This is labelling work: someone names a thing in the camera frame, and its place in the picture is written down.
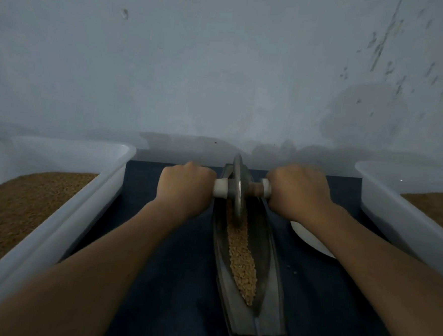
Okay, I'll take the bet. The metal grinding wheel with handles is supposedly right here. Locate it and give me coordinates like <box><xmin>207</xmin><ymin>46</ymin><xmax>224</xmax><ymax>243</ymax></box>
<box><xmin>210</xmin><ymin>152</ymin><xmax>275</xmax><ymax>229</ymax></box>

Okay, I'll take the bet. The small ground grain portion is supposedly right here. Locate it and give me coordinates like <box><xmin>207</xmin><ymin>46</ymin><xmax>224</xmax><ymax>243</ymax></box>
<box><xmin>219</xmin><ymin>198</ymin><xmax>264</xmax><ymax>308</ymax></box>

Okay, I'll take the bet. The white plastic tray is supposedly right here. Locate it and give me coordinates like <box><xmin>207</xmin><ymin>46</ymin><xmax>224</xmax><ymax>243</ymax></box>
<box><xmin>347</xmin><ymin>159</ymin><xmax>443</xmax><ymax>281</ymax></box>
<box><xmin>0</xmin><ymin>134</ymin><xmax>138</xmax><ymax>330</ymax></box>

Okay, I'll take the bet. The person's right forearm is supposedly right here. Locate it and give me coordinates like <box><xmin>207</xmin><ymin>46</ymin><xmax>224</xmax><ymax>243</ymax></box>
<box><xmin>293</xmin><ymin>202</ymin><xmax>443</xmax><ymax>336</ymax></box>

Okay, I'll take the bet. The person's left forearm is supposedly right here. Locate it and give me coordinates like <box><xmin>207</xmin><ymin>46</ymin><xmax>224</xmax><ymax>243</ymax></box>
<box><xmin>0</xmin><ymin>188</ymin><xmax>186</xmax><ymax>336</ymax></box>

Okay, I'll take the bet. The boat-shaped metal grinding trough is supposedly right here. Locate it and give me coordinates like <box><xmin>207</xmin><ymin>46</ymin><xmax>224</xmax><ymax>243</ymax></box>
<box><xmin>204</xmin><ymin>163</ymin><xmax>300</xmax><ymax>336</ymax></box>

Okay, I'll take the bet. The person's right hand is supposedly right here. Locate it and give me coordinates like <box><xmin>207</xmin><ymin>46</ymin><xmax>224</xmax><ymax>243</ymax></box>
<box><xmin>262</xmin><ymin>162</ymin><xmax>338</xmax><ymax>226</ymax></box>

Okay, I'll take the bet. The person's left hand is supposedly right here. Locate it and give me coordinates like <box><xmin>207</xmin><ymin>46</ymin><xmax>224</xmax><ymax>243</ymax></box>
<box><xmin>153</xmin><ymin>159</ymin><xmax>219</xmax><ymax>221</ymax></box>

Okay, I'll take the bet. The dark blue tablecloth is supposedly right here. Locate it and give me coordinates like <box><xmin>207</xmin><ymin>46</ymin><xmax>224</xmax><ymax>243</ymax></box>
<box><xmin>54</xmin><ymin>155</ymin><xmax>426</xmax><ymax>336</ymax></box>

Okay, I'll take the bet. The white round plate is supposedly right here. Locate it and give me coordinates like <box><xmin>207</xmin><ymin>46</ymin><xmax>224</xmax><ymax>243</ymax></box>
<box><xmin>288</xmin><ymin>220</ymin><xmax>340</xmax><ymax>260</ymax></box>

